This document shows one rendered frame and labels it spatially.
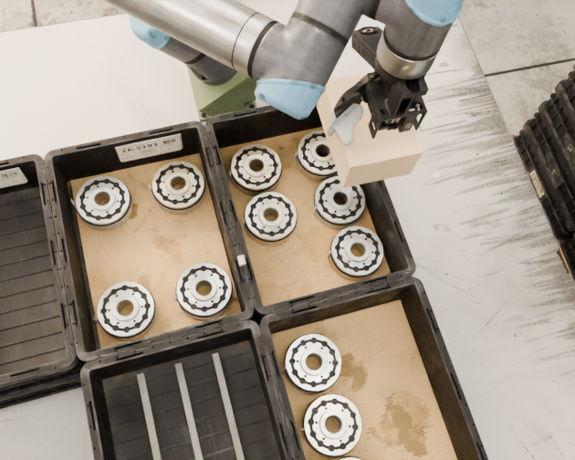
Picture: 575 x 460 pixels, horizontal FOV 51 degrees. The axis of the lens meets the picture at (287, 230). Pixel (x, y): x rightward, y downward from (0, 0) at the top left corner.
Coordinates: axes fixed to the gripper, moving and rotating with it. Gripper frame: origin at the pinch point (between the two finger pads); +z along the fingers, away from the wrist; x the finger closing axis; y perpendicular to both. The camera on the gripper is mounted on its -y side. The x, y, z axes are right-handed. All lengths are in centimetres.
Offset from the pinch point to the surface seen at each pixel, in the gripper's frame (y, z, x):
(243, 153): -11.3, 24.2, -18.1
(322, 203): 2.9, 24.1, -5.4
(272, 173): -5.6, 24.2, -13.4
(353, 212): 6.0, 24.1, 0.2
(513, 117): -49, 110, 98
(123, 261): 5, 27, -45
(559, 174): -11, 79, 84
